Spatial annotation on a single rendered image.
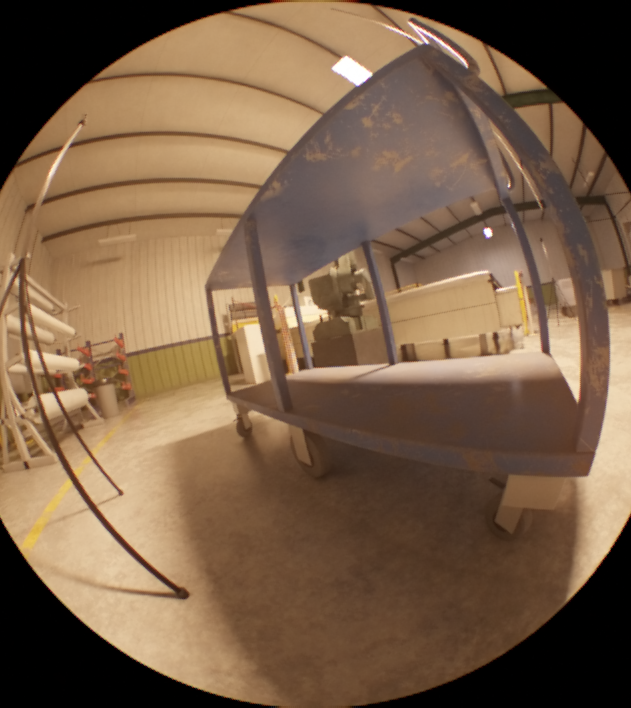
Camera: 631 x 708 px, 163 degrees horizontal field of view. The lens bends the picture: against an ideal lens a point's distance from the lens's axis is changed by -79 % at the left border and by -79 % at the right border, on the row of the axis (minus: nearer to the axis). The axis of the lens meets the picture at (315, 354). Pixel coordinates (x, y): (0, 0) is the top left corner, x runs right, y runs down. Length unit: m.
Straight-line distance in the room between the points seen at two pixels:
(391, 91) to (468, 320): 2.12
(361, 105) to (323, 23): 5.26
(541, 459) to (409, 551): 0.36
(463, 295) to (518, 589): 2.26
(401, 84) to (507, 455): 0.71
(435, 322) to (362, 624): 2.43
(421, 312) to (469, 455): 2.26
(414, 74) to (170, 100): 5.49
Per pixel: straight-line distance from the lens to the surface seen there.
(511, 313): 2.36
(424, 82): 0.63
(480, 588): 0.56
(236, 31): 5.58
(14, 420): 2.78
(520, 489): 0.44
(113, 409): 4.74
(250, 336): 3.94
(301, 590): 0.58
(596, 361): 0.34
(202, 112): 5.98
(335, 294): 2.25
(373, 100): 0.61
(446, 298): 2.44
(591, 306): 0.33
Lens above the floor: 0.50
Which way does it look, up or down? 3 degrees down
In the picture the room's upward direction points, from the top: 12 degrees counter-clockwise
